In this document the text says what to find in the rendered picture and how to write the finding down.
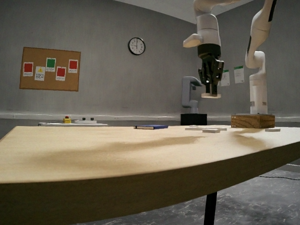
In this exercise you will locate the dark blue rectangular pad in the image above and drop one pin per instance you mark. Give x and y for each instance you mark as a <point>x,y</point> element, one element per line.
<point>150,127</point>

